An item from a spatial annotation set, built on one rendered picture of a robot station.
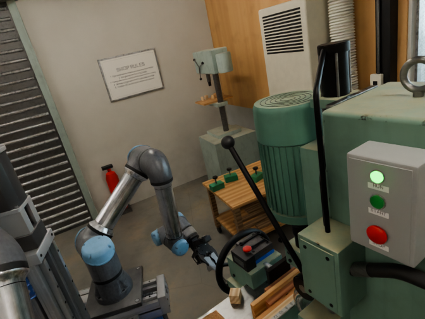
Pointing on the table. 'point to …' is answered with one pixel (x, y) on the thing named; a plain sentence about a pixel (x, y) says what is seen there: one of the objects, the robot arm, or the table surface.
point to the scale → (284, 310)
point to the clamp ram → (276, 269)
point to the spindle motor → (284, 150)
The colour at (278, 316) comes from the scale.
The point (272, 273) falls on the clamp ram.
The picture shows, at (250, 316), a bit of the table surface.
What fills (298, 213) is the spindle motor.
